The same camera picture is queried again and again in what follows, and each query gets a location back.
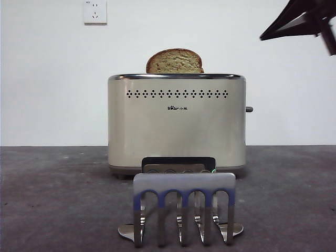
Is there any brown bread slice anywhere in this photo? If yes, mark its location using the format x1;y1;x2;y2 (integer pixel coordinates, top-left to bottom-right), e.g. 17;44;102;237
145;48;205;74

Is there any cream steel toaster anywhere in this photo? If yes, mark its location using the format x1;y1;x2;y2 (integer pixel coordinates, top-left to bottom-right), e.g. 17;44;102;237
107;73;247;180

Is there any polished steel toast rack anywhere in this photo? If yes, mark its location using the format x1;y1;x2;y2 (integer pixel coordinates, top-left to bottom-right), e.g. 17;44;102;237
117;172;244;249

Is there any white wall socket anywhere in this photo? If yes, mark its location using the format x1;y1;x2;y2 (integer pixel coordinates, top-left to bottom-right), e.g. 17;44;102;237
83;0;108;26

